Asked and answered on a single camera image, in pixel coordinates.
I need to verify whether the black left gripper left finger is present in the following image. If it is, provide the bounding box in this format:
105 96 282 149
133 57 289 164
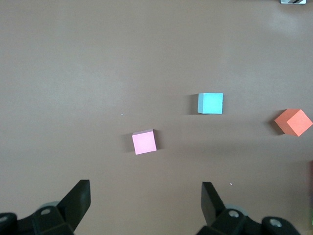
0 179 91 235

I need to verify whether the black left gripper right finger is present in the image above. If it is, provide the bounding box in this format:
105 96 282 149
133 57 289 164
195 181 303 235

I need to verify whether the pink foam cube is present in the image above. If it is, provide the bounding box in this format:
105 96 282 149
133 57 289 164
132 128 157 156

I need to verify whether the light blue foam cube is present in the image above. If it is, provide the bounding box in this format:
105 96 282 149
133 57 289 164
197 92 224 115

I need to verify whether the orange foam cube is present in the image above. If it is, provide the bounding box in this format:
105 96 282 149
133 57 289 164
274 108 313 137

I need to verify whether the brown paper table cover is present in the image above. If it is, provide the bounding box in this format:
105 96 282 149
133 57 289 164
0 0 313 235

